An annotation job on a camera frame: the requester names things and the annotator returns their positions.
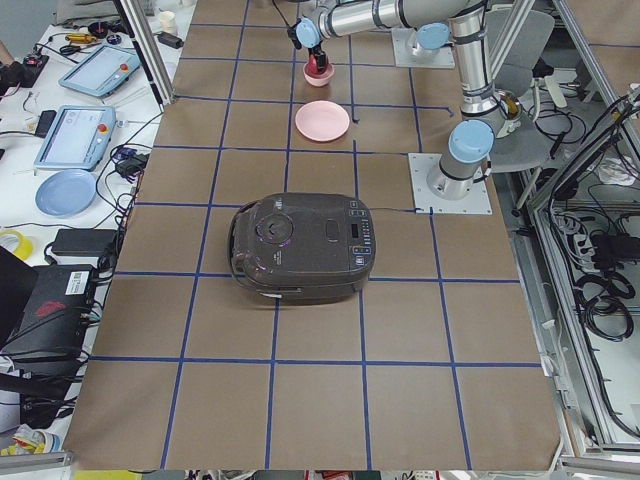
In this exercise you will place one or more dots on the upper teach pendant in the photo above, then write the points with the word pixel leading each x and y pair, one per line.
pixel 102 72

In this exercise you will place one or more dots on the black computer box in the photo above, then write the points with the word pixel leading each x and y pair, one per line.
pixel 49 335

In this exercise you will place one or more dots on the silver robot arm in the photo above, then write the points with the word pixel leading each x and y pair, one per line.
pixel 431 38
pixel 472 140

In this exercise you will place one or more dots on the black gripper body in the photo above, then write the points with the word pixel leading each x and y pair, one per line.
pixel 317 53

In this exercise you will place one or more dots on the white paper cup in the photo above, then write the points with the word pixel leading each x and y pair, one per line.
pixel 167 20

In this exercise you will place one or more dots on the yellow tape roll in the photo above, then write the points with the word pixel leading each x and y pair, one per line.
pixel 16 243

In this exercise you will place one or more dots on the dark brown rice cooker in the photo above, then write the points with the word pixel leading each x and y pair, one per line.
pixel 302 247

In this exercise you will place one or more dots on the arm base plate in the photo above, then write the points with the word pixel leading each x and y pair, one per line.
pixel 402 42
pixel 436 193

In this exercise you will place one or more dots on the blue plate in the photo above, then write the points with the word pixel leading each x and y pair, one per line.
pixel 66 193

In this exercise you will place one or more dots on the red apple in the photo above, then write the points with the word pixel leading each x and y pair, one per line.
pixel 316 66

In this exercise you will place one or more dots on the pink plate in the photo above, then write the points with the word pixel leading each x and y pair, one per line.
pixel 322 121

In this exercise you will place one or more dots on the grey office chair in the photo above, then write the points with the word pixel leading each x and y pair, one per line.
pixel 525 147

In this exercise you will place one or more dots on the teach pendant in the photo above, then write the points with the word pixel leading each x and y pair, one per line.
pixel 77 139
pixel 102 72

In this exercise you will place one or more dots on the lower teach pendant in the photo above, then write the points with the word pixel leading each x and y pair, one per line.
pixel 77 139

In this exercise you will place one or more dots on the pink bowl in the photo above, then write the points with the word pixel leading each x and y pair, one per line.
pixel 318 79

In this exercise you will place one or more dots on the aluminium frame post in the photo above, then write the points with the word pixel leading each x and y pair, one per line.
pixel 144 43

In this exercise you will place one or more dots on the black power adapter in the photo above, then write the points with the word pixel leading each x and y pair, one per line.
pixel 83 242

